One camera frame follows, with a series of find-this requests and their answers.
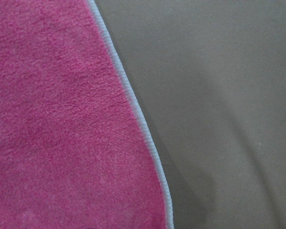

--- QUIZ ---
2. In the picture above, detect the brown paper table cover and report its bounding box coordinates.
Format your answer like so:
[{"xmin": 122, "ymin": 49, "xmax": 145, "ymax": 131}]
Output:
[{"xmin": 96, "ymin": 0, "xmax": 286, "ymax": 229}]

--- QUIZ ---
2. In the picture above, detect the pink towel with grey back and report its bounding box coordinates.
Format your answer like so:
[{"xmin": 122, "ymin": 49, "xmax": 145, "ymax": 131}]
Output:
[{"xmin": 0, "ymin": 0, "xmax": 174, "ymax": 229}]

